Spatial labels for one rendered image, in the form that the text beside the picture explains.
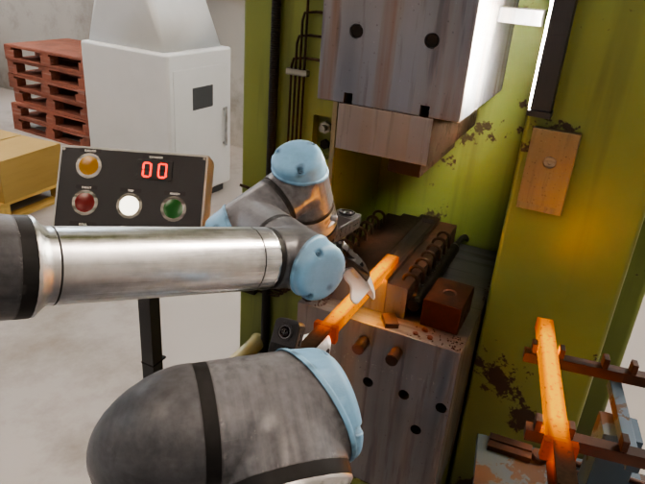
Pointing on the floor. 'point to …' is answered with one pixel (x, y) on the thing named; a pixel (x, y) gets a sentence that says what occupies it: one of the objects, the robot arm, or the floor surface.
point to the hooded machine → (158, 80)
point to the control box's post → (150, 334)
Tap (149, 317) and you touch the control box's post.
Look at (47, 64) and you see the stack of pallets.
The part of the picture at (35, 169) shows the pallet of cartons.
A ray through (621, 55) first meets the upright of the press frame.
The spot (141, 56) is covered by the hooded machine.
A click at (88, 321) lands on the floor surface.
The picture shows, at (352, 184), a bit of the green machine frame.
